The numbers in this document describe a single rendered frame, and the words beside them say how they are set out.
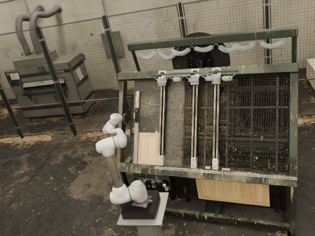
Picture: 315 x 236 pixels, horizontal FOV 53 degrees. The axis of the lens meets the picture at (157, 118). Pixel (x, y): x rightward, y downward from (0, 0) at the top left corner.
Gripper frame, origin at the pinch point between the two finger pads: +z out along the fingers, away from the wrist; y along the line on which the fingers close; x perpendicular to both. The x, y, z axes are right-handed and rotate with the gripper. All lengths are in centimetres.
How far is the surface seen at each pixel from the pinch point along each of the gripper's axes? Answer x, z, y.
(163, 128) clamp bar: 43.7, 8.4, 10.1
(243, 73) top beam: 140, 6, -54
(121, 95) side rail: -19.9, 10.8, -32.1
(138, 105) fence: 5.5, 11.7, -18.7
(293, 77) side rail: 192, 11, -48
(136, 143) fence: 4.9, 11.6, 30.3
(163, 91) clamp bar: 41, 12, -36
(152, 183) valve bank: 33, 5, 80
